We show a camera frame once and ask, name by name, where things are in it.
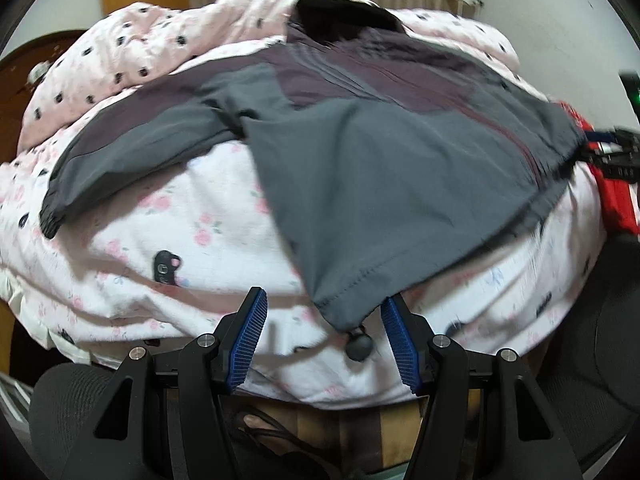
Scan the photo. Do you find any grey and purple jacket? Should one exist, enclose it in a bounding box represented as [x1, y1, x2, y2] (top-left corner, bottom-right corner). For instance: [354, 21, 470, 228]
[39, 0, 585, 333]

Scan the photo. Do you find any red bag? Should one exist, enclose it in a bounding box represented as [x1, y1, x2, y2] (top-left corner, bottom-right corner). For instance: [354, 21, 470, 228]
[558, 101, 639, 236]

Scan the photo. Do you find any pink cat print quilt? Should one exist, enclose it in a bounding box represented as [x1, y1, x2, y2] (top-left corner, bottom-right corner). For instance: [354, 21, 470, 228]
[1, 0, 605, 410]

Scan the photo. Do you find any black office chair seat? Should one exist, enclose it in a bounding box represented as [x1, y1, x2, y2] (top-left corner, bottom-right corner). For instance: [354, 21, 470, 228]
[537, 236, 639, 470]

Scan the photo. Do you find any dark wooden headboard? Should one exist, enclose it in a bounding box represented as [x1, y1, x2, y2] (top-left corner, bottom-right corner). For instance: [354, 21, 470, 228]
[0, 29, 84, 162]

